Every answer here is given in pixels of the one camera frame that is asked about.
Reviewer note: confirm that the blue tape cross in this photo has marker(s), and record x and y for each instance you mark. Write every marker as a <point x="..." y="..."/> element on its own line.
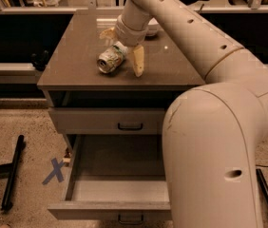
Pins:
<point x="56" y="172"/>

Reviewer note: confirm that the black stand leg left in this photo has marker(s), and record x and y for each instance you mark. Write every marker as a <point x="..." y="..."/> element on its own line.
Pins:
<point x="9" y="170"/>

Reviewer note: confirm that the open grey middle drawer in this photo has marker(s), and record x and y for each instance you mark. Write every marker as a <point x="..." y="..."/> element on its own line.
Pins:
<point x="115" y="177"/>

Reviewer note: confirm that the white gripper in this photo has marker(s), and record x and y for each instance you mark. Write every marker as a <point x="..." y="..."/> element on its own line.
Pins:
<point x="129" y="35"/>

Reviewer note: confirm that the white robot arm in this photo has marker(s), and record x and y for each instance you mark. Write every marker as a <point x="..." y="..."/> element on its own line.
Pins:
<point x="210" y="132"/>

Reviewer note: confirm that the closed grey top drawer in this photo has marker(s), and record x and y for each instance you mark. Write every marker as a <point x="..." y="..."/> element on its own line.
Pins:
<point x="108" y="121"/>

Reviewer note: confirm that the crushed 7up can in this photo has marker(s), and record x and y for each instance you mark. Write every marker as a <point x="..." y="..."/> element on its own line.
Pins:
<point x="112" y="58"/>

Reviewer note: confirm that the black clamp on ledge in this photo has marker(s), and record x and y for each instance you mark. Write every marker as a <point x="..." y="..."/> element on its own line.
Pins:
<point x="40" y="61"/>

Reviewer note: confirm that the grey drawer cabinet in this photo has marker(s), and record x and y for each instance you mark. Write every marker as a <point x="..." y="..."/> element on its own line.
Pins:
<point x="73" y="80"/>

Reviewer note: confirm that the white bowl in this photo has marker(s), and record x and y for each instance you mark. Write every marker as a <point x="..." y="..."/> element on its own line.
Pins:
<point x="152" y="28"/>

